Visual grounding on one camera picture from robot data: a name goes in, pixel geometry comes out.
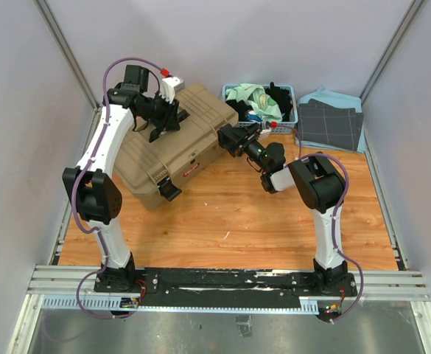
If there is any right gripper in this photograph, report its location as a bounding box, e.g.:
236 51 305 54
219 122 270 173

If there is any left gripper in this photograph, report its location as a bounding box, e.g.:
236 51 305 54
139 92 181 133

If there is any tan plastic tool box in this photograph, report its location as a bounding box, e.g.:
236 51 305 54
113 83 238 210

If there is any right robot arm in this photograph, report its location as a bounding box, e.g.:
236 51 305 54
217 123 357 296

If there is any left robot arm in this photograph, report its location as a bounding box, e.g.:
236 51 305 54
62 65 184 293

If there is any green patterned cloth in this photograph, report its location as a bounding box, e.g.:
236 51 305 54
225 83 283 122

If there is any blue plastic basket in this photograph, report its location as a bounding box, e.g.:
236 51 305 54
221 84 299 135

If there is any black cloth in basket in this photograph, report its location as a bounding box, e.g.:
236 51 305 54
225 81 297 122

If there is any grey checked folded cloth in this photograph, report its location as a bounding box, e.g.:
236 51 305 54
297 99 364 151

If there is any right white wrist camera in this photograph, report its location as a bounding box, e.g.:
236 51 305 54
259 121 278 136

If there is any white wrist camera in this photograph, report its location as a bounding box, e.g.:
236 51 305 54
160 76 185 103
259 121 278 136

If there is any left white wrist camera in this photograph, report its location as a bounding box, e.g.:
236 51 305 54
160 76 185 103

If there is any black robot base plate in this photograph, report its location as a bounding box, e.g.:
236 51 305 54
94 268 360 310

